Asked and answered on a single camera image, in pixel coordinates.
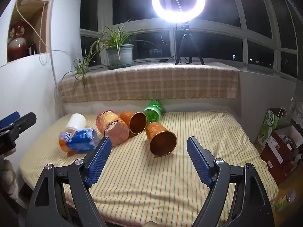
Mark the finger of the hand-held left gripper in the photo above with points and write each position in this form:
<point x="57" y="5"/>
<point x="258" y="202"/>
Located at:
<point x="8" y="119"/>
<point x="22" y="123"/>

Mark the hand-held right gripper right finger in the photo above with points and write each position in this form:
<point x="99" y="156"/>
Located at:
<point x="198" y="160"/>

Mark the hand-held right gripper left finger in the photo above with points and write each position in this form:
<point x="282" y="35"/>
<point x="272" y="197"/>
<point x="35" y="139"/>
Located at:
<point x="99" y="160"/>

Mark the orange paper cup front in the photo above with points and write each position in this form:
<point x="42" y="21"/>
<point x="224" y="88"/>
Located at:
<point x="157" y="132"/>

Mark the orange paper cup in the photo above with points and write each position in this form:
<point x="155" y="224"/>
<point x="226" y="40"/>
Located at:
<point x="127" y="118"/>
<point x="157" y="132"/>

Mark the white cup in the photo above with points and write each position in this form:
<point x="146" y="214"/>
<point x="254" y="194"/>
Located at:
<point x="75" y="121"/>

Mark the orange paper cup rear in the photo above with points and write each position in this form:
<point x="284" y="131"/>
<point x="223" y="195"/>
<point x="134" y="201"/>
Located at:
<point x="127" y="118"/>

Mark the blue label drink bottle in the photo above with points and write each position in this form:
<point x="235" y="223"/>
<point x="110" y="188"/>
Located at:
<point x="80" y="139"/>

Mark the striped bed sheet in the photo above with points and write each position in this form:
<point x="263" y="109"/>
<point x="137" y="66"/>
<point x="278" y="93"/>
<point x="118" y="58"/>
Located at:
<point x="146" y="189"/>

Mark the beige fabric bundle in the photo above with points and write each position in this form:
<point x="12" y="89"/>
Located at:
<point x="8" y="179"/>

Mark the green plastic bottle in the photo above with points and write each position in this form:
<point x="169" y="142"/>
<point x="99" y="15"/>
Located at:
<point x="152" y="113"/>

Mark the red ceramic vase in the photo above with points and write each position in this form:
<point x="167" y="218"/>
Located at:
<point x="16" y="45"/>

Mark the small dark bottle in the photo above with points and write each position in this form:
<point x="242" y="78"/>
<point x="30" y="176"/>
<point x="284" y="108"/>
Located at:
<point x="32" y="48"/>

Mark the red cardboard box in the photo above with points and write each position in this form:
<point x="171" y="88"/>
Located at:
<point x="274" y="156"/>

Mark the green carton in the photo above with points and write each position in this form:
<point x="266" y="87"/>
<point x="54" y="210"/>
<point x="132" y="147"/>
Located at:
<point x="267" y="127"/>

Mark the plaid cloth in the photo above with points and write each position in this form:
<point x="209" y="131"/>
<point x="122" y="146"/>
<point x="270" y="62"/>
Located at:
<point x="153" y="82"/>

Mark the green packet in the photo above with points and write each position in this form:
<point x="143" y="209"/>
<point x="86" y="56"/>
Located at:
<point x="284" y="202"/>

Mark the wooden shelf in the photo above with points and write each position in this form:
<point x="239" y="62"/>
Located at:
<point x="35" y="28"/>

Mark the potted spider plant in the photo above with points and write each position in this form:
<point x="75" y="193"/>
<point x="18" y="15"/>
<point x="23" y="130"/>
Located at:
<point x="119" y="54"/>

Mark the black tripod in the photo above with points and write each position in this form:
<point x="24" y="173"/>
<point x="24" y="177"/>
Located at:
<point x="185" y="42"/>

